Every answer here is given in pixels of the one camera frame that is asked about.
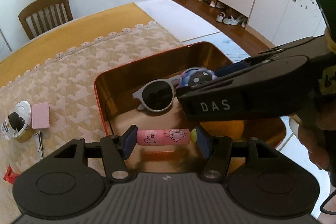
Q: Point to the white round sunglasses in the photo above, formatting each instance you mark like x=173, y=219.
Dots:
x=157, y=95

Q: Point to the round tape roll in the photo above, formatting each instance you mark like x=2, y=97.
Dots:
x=17, y=125

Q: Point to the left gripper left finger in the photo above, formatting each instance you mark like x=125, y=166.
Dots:
x=115, y=151

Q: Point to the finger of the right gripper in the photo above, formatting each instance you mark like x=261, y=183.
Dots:
x=235, y=69

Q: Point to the person's right hand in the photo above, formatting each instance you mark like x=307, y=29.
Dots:
x=313, y=92

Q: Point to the purple blue plush toy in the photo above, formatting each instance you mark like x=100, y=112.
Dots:
x=196, y=75

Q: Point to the silver nail clipper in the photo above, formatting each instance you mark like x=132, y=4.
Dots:
x=39, y=145

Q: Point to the yellow table runner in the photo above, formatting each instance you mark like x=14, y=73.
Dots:
x=71, y=34

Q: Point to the pink rectangular pad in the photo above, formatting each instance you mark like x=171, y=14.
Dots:
x=40, y=115

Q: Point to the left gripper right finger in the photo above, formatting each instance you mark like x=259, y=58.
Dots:
x=217, y=151

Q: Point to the red metal tin box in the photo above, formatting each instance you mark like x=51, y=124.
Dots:
x=256, y=148

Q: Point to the white sneakers on floor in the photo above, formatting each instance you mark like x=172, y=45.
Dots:
x=227, y=15

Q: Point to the red snack packet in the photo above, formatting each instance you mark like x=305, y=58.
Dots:
x=10, y=176

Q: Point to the brown wooden chair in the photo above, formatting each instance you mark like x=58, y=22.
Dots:
x=44, y=15

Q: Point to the pink lip balm tube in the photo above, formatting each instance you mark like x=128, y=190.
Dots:
x=166, y=136

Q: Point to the orange fruit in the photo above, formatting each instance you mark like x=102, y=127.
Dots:
x=233, y=129

